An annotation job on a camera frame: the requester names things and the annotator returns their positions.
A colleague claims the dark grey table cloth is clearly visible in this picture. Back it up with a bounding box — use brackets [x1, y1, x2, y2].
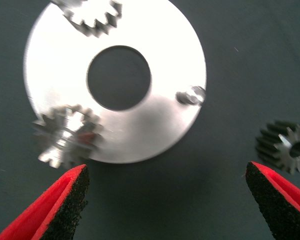
[0, 0, 300, 240]

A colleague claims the small steel planetary gear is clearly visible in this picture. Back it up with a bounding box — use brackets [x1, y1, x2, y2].
[31, 104, 106, 169]
[50, 0, 123, 39]
[254, 119, 300, 175]

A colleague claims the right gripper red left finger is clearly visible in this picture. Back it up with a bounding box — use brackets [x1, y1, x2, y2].
[0, 163, 90, 240]

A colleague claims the round metal carrier plate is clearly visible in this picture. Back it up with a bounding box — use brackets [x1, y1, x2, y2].
[23, 0, 207, 165]

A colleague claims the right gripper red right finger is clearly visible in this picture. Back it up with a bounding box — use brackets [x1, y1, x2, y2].
[244, 161, 300, 240]

